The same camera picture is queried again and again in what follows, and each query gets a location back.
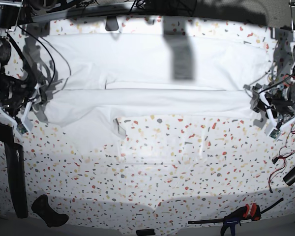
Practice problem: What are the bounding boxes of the small black rectangular device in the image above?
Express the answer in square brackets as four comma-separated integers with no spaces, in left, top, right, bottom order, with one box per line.
[136,229,155,236]

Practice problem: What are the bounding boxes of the black and orange bar clamp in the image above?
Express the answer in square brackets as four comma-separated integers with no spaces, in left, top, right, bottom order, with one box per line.
[187,198,284,236]

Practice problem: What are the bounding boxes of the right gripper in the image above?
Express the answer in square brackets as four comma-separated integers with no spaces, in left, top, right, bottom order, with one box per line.
[0,83,51,130]

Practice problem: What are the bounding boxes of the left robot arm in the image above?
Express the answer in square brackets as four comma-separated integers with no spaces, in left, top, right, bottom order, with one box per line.
[245,1,295,140]

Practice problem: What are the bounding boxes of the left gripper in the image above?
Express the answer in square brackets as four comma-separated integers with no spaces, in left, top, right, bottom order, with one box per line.
[250,83,295,135]

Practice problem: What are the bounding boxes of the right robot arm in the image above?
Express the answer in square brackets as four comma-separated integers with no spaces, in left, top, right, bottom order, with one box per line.
[0,0,47,134]

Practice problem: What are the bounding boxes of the white T-shirt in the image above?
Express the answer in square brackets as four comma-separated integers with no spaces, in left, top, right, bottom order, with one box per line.
[44,33,270,137]

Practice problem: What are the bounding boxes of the black clip at table edge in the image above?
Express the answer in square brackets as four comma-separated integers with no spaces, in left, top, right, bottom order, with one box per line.
[105,16,119,31]

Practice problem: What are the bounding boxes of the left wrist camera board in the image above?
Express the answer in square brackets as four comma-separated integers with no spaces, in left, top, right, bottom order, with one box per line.
[269,128,281,141]

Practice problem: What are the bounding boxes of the terrazzo patterned table cloth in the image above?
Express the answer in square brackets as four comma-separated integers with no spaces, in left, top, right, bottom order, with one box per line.
[11,15,295,235]

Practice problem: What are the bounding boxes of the red and black wire bundle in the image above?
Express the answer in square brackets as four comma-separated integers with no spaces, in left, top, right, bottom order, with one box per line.
[268,113,295,193]

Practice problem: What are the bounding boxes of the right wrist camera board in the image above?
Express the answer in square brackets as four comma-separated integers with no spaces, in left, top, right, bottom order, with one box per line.
[16,123,28,135]

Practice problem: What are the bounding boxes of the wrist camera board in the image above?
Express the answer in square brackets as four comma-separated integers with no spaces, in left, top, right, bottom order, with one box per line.
[16,123,28,135]
[269,128,281,141]

